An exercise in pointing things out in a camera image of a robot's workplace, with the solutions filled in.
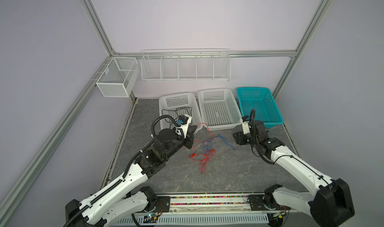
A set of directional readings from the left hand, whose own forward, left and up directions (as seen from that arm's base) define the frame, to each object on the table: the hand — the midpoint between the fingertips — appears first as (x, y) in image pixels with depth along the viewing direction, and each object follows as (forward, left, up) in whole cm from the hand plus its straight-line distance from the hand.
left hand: (195, 128), depth 68 cm
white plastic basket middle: (+35, -19, -29) cm, 49 cm away
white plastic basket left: (+41, +12, -28) cm, 51 cm away
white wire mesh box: (+52, +52, -9) cm, 74 cm away
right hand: (+5, -25, -16) cm, 30 cm away
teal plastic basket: (+43, -55, -30) cm, 76 cm away
